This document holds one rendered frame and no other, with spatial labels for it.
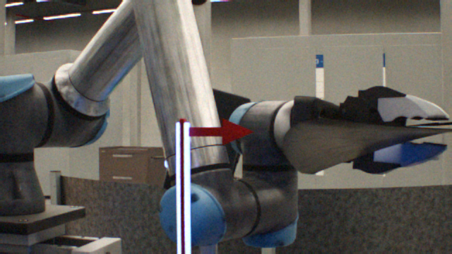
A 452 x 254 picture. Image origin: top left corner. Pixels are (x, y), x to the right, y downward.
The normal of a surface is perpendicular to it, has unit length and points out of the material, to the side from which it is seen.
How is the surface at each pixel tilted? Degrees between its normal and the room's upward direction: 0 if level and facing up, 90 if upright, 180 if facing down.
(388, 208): 90
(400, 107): 84
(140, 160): 90
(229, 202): 71
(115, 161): 90
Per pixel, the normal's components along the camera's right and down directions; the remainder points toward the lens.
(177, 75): 0.06, -0.18
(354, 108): -0.81, -0.10
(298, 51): -0.41, 0.01
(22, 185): 0.76, -0.29
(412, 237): 0.21, 0.01
